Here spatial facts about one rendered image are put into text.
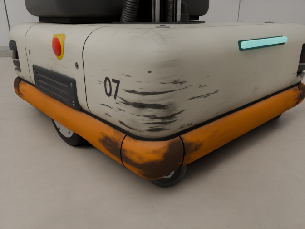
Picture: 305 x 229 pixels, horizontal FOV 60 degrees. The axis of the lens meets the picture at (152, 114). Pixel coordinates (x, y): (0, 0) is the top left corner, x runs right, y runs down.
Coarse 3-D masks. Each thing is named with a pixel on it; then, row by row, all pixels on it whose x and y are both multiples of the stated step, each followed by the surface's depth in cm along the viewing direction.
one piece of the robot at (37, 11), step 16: (32, 0) 67; (48, 0) 60; (64, 0) 57; (80, 0) 59; (96, 0) 61; (112, 0) 64; (128, 0) 61; (144, 0) 67; (160, 0) 69; (176, 0) 71; (192, 0) 83; (208, 0) 88; (48, 16) 68; (64, 16) 61; (80, 16) 62; (96, 16) 65; (112, 16) 68; (128, 16) 63; (144, 16) 68; (160, 16) 70; (176, 16) 72; (192, 16) 89
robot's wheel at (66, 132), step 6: (54, 120) 67; (54, 126) 68; (60, 126) 65; (60, 132) 66; (66, 132) 63; (72, 132) 60; (66, 138) 64; (72, 138) 61; (78, 138) 60; (72, 144) 63; (78, 144) 63
